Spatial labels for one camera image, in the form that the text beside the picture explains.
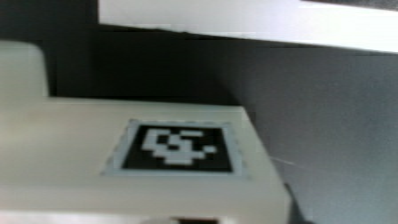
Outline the white drawer tray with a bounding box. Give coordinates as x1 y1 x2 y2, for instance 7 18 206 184
0 40 293 224

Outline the white drawer cabinet box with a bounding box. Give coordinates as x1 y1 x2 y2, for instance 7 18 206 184
97 0 398 53

